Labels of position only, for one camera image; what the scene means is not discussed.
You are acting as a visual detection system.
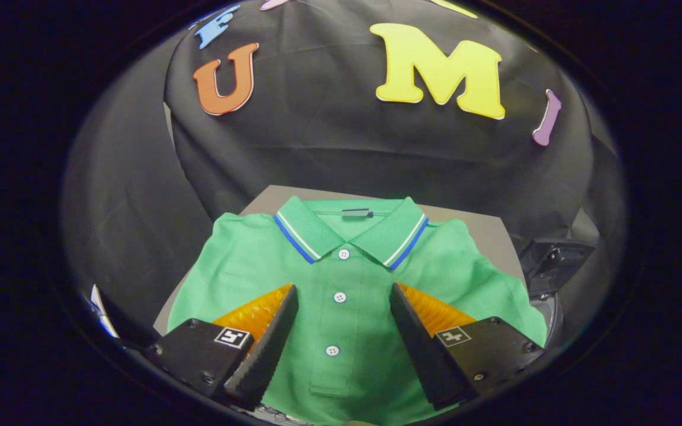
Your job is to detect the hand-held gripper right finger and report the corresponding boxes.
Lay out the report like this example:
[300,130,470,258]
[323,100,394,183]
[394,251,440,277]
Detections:
[390,282,546,411]

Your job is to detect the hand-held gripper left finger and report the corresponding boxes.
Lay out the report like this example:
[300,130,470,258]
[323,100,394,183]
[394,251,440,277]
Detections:
[141,285,299,412]

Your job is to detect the green polo shirt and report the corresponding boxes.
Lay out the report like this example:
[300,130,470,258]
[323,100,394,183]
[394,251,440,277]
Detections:
[166,196,549,426]

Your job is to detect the dark glass washing machine lid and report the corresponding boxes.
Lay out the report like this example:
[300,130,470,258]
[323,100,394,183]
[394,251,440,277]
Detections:
[519,238,596,296]

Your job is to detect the grey cabinet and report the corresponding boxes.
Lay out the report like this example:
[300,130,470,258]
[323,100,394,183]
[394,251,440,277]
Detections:
[153,185,526,338]

